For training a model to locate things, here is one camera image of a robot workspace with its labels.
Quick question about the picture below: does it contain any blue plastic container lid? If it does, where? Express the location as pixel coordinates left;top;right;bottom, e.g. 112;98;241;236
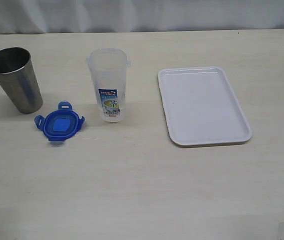
34;101;85;143

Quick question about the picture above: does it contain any stainless steel tumbler cup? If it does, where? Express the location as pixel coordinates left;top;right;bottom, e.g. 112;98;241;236
0;47;43;114

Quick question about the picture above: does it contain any clear plastic tall container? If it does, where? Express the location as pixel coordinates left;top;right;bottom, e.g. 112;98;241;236
87;48;130;123

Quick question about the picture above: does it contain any white rectangular plastic tray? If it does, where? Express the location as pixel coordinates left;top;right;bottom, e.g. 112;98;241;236
157;66;252;147

